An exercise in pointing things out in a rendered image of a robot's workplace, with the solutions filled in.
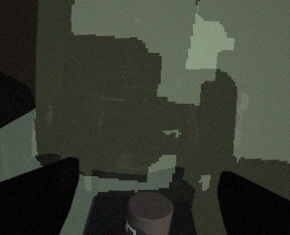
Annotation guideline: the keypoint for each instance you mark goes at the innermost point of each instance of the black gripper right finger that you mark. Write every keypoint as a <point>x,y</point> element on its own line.
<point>249,209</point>

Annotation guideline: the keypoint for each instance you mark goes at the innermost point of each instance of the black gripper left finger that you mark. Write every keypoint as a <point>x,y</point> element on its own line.
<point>38,202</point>

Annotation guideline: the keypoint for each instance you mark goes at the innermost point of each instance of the dark grey cylinder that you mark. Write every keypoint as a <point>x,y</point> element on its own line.
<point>148,213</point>

